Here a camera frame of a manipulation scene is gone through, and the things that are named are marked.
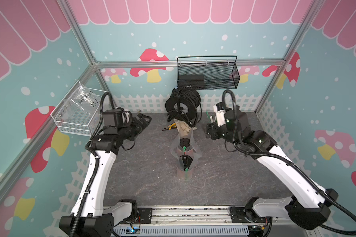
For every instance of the black wire mesh basket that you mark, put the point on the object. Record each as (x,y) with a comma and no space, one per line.
(220,72)

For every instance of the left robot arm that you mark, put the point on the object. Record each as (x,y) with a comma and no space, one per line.
(88,218)

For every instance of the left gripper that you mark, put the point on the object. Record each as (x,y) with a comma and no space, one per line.
(138,124)

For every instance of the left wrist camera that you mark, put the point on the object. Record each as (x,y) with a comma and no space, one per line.
(117,118)

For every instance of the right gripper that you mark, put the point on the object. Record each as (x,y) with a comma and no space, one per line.
(212,129)

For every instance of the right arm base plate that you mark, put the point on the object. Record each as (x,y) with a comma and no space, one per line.
(238,214)

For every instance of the white wire basket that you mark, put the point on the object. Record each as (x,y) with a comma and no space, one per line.
(68,122)

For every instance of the yellow handled pliers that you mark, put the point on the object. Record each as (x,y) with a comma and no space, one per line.
(170,127)

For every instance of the black cable reel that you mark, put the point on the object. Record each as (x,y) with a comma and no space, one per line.
(184,105)

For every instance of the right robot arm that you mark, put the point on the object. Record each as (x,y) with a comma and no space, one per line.
(308,206)

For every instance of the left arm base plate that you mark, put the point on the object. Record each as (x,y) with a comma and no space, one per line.
(144,216)

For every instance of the bundle of green white straws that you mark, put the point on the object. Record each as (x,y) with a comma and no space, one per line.
(209,117)

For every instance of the black box in basket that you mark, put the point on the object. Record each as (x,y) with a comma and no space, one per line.
(191,82)

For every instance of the clear bag in white basket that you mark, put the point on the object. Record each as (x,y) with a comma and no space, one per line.
(83,102)

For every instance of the red milk tea cup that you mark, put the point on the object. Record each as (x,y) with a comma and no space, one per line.
(183,162)
(186,142)

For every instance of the clear plastic carrier bag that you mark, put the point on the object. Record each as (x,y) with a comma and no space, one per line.
(196,153)

